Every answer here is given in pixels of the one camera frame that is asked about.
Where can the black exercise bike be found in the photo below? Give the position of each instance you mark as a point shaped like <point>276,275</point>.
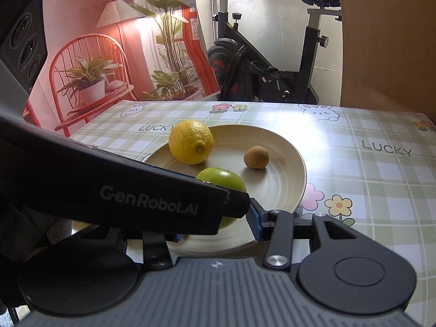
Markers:
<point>245,68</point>

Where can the printed wall poster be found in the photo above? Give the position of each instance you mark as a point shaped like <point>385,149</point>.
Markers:
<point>102,6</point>

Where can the green apple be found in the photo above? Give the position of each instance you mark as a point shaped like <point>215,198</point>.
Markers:
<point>218,179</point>

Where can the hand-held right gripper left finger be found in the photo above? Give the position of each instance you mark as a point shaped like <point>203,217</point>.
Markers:
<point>155,248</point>

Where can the brown wooden board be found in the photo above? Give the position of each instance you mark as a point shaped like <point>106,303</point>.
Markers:
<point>385,41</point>

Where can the small brown kiwi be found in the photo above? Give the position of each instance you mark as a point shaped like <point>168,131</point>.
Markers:
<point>256,156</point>

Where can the cream round plate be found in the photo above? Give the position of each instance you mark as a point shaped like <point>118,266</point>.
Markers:
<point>272,177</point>

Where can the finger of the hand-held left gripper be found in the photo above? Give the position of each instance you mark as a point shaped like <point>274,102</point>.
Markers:
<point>238,206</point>

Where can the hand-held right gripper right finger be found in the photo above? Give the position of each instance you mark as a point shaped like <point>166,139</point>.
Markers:
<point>255,223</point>

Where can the large yellow lemon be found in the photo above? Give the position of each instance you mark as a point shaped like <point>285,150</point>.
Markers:
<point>190,141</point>

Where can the checked printed tablecloth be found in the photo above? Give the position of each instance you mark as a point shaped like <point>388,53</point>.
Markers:
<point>374,177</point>

